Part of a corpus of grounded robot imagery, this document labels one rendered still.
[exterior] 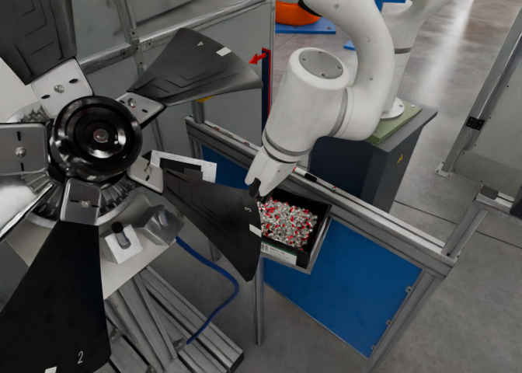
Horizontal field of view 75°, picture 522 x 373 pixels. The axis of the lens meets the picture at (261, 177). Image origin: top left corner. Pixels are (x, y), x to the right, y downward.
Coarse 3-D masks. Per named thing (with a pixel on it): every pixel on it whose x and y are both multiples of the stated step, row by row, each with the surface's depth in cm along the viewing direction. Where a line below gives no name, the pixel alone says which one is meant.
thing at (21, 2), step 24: (0, 0) 49; (24, 0) 49; (48, 0) 49; (0, 24) 50; (24, 24) 50; (48, 24) 50; (72, 24) 50; (0, 48) 51; (24, 48) 51; (48, 48) 50; (72, 48) 50; (24, 72) 52
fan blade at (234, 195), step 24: (168, 192) 57; (192, 192) 62; (216, 192) 68; (240, 192) 74; (192, 216) 57; (216, 216) 62; (240, 216) 68; (216, 240) 58; (240, 240) 63; (240, 264) 60
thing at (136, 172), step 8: (136, 160) 59; (144, 160) 61; (136, 168) 57; (144, 168) 59; (152, 168) 61; (160, 168) 63; (136, 176) 54; (144, 176) 56; (152, 176) 58; (160, 176) 60; (144, 184) 55; (152, 184) 56; (160, 184) 58; (160, 192) 56
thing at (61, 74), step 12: (72, 60) 51; (48, 72) 52; (60, 72) 51; (72, 72) 51; (36, 84) 53; (48, 84) 52; (60, 84) 52; (72, 84) 52; (84, 84) 51; (60, 96) 52; (72, 96) 52; (48, 108) 53; (60, 108) 53
